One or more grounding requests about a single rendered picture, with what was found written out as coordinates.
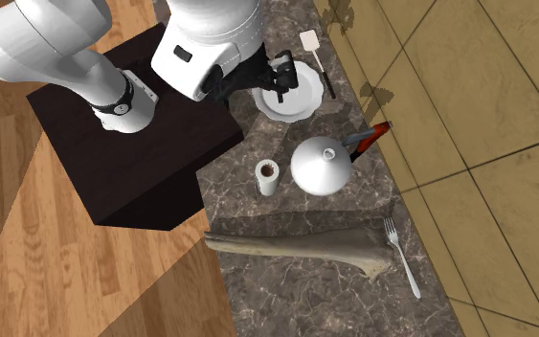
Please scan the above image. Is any white fork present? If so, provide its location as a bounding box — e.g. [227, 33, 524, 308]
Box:
[383, 216, 423, 301]

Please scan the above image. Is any white plate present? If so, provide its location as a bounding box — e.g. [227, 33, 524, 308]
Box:
[252, 59, 326, 124]

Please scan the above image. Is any white cone-shaped vessel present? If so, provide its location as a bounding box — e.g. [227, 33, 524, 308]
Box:
[289, 136, 353, 197]

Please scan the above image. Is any white spatula with black handle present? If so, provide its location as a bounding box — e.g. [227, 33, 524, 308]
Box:
[298, 29, 337, 101]

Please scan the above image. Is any dark robot stand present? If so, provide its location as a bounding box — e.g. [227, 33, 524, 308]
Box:
[26, 23, 245, 233]

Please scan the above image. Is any red and grey tool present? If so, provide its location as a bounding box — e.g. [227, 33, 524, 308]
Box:
[341, 121, 394, 164]

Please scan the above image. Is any long grey bone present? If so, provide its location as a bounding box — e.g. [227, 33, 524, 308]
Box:
[203, 226, 396, 281]

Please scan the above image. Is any white paper towel roll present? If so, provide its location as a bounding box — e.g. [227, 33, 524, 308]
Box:
[254, 159, 281, 197]

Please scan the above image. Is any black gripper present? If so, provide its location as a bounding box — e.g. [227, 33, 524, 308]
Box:
[207, 42, 301, 107]

